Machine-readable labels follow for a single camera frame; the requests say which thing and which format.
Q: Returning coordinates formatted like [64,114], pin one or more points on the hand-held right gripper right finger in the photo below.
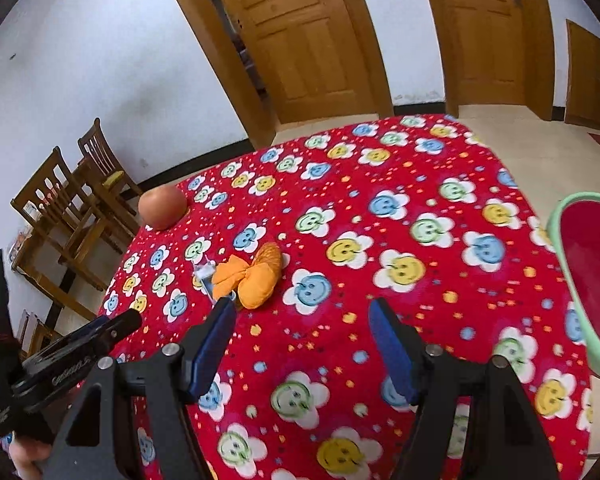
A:
[392,350]

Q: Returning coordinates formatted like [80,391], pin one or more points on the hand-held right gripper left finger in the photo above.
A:
[212,345]

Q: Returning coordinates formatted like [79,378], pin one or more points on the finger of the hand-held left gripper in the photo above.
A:
[112,334]

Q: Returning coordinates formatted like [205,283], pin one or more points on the orange mesh bag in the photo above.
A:
[255,280]

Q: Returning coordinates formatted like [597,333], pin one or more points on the red basin with green rim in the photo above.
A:
[595,260]

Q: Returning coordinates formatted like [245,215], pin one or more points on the person's left hand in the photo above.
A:
[30,460]

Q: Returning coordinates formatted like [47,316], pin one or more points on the clear plastic wrapper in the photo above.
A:
[203,272]

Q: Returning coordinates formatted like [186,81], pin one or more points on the round orange fruit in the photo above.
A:
[162,207]

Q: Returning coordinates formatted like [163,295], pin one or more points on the red flower-print tablecloth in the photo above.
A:
[355,200]

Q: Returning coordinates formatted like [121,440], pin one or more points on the wooden chair with yellow cushion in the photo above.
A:
[112,177]

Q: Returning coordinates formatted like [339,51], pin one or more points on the small wooden panel door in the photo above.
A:
[590,80]

